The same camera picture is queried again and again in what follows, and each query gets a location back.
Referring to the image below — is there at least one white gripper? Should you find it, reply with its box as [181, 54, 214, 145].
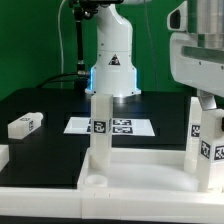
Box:
[170, 32, 224, 111]

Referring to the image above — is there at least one white desk top tray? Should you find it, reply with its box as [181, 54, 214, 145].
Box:
[77, 148, 224, 205]

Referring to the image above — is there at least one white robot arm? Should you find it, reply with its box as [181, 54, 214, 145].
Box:
[86, 0, 224, 110]

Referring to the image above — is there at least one white marker sheet with tags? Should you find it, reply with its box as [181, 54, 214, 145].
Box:
[64, 117, 155, 136]

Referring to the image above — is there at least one white front wall fence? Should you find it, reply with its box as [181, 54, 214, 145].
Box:
[0, 187, 224, 224]

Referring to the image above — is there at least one black cable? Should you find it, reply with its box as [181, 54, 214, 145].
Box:
[35, 72, 91, 90]

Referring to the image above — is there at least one white left wall block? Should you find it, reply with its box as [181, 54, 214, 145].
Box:
[0, 145, 9, 172]

